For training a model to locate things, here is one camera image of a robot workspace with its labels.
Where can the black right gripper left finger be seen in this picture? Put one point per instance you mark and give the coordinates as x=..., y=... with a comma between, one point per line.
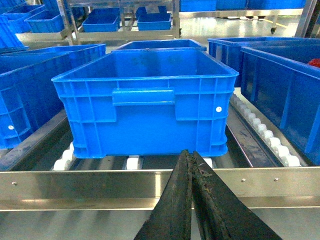
x=171, y=218

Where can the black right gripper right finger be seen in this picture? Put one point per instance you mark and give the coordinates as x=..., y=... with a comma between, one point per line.
x=219, y=212

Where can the steel roller shelf rack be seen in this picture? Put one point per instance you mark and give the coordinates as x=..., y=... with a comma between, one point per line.
x=261, y=168

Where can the blue plastic bin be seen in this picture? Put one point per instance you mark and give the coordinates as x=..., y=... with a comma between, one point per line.
x=280, y=82
x=173, y=44
x=148, y=102
x=28, y=98

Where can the blue bin far rack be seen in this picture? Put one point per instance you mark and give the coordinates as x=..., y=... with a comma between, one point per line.
x=46, y=21
x=159, y=21
x=102, y=20

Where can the blue plastic bin behind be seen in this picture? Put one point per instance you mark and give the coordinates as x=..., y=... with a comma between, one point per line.
x=173, y=44

